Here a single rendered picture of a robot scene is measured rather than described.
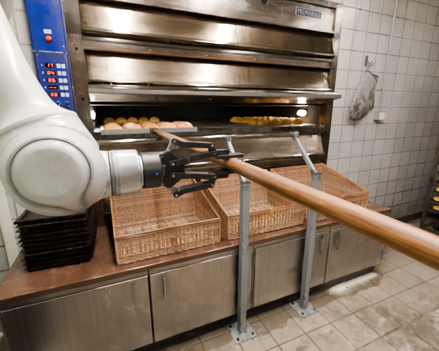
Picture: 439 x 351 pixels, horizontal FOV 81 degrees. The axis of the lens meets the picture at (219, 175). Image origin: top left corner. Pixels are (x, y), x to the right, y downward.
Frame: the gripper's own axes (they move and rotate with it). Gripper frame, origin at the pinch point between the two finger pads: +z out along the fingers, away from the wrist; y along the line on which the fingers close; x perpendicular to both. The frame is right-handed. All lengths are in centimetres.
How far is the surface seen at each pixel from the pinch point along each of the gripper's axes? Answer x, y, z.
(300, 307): -56, 118, 85
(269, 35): -115, -64, 89
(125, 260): -68, 61, -22
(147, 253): -66, 58, -11
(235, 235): -66, 58, 38
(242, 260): -55, 69, 38
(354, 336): -25, 119, 99
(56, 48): -113, -42, -43
